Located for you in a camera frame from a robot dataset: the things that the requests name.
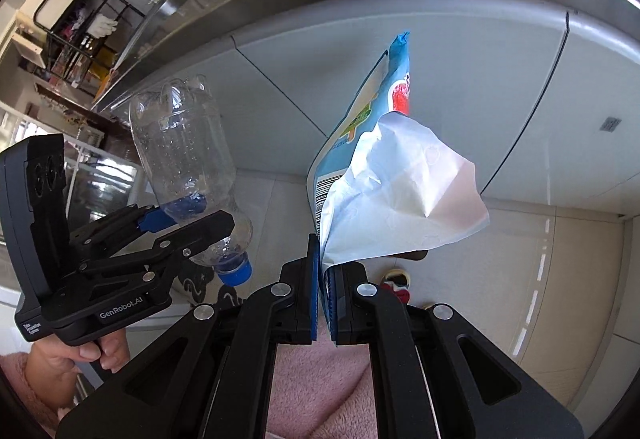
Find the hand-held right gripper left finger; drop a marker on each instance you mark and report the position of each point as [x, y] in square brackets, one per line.
[313, 291]

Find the person's left forearm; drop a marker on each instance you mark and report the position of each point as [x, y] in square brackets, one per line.
[22, 394]

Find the black cat sticker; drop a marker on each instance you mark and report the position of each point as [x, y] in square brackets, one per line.
[197, 284]

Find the white cloth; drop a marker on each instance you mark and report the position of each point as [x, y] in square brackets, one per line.
[105, 25]

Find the clear plastic bottle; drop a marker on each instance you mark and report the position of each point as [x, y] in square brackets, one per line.
[185, 144]

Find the patterned slipper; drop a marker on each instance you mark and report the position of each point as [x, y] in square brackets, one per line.
[397, 286]

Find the blue snack bag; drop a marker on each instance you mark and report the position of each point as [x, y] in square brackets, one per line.
[380, 89]

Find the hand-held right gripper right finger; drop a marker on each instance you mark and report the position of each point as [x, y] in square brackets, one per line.
[330, 306]

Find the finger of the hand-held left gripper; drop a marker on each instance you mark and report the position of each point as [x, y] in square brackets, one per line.
[200, 233]
[151, 220]

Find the pink fleece robe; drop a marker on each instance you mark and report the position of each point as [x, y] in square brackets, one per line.
[320, 394]

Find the grey cabinet sticker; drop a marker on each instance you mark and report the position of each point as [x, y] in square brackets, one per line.
[610, 123]

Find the white paper napkin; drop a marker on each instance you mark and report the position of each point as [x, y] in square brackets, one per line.
[400, 199]

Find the white kitchen cabinet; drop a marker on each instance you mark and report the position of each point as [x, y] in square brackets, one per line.
[450, 79]

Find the white appliance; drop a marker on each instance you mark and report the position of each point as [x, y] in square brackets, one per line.
[27, 39]

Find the person's left hand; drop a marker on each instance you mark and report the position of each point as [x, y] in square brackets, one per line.
[55, 361]

